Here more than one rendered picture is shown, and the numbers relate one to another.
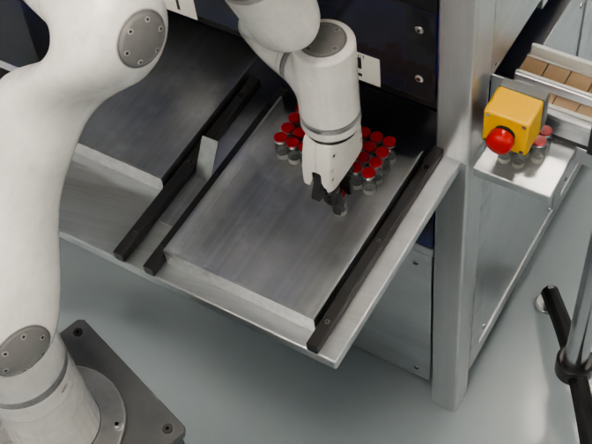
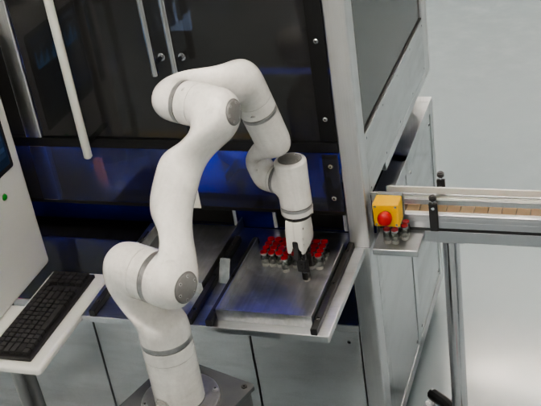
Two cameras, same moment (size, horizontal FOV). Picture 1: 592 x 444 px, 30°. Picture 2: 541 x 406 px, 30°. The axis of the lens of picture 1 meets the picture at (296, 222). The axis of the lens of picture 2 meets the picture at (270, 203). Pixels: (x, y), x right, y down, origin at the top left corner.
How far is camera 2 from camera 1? 1.33 m
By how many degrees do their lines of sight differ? 27
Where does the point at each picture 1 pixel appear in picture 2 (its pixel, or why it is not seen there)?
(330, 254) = (308, 296)
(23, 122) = (180, 163)
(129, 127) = not seen: hidden behind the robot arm
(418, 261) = (351, 340)
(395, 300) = (340, 384)
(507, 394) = not seen: outside the picture
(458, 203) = (368, 280)
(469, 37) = (357, 161)
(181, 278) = (228, 324)
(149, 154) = not seen: hidden behind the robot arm
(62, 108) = (198, 155)
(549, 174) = (414, 243)
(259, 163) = (253, 271)
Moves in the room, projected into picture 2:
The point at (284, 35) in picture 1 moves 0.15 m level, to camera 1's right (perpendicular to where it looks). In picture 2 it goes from (277, 142) to (334, 126)
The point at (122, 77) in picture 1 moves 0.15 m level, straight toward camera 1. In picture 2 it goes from (227, 130) to (262, 152)
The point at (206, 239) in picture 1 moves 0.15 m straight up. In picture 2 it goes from (236, 305) to (227, 258)
